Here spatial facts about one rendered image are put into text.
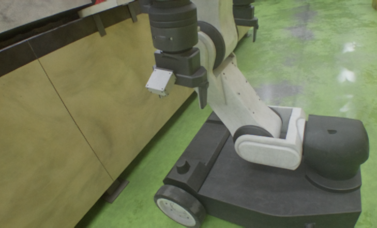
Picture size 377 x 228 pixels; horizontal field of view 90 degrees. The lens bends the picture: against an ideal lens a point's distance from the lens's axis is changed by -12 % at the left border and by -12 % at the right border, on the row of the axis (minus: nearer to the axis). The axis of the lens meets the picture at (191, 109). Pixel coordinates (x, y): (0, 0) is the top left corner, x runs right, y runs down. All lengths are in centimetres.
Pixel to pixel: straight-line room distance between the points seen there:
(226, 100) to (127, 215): 67
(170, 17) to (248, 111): 39
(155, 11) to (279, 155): 51
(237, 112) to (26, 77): 68
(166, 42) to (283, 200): 56
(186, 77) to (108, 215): 82
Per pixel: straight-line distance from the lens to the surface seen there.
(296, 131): 68
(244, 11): 80
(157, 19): 38
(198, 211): 76
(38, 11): 86
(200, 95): 44
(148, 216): 99
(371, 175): 107
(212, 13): 56
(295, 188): 75
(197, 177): 77
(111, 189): 114
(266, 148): 66
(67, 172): 92
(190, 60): 40
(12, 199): 87
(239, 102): 64
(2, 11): 83
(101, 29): 97
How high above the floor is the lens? 77
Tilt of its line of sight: 31 degrees down
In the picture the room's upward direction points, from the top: 16 degrees counter-clockwise
